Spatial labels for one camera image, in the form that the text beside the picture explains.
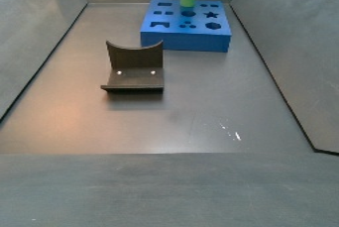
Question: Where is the blue shape sorter block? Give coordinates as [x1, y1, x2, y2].
[140, 0, 233, 53]

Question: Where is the black curved holder bracket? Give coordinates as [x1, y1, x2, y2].
[100, 42, 164, 92]

